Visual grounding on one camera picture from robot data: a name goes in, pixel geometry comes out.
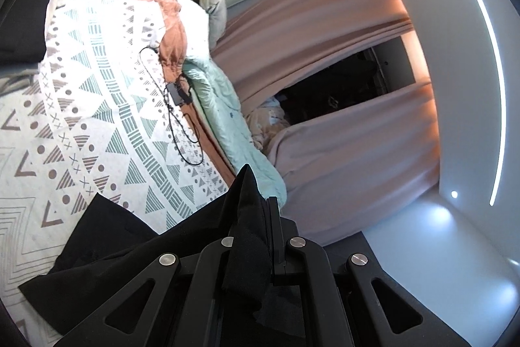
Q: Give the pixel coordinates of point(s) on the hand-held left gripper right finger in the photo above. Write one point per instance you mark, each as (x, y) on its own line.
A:
(278, 241)

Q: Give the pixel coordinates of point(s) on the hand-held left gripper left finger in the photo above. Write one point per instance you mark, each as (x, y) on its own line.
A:
(211, 261)

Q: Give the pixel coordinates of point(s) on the black jacket with yellow patch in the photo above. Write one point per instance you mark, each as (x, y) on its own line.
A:
(122, 241)

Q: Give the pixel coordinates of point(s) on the pink curtain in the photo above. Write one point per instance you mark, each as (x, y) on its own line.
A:
(357, 168)
(308, 26)

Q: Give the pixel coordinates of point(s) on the brown bed sheet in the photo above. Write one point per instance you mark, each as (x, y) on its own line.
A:
(207, 143)

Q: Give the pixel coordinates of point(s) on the beige printed bedding pile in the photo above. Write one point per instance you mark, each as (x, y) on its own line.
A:
(264, 123)

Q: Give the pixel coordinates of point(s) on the mint green duvet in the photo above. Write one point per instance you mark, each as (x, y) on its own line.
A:
(219, 107)

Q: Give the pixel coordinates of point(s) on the patterned white bed blanket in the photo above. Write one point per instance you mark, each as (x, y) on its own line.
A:
(101, 107)

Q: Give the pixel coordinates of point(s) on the white pillow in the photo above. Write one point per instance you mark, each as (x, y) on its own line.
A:
(195, 26)

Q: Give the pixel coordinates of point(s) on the orange cloth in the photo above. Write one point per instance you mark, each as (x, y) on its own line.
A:
(170, 30)

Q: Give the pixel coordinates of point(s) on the folded grey garment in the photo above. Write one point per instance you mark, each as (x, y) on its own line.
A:
(16, 82)

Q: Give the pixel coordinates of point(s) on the ceiling light strip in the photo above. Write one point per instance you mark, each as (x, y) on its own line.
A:
(497, 87)

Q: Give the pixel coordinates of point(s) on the folded black garment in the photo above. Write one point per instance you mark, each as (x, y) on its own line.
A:
(24, 21)

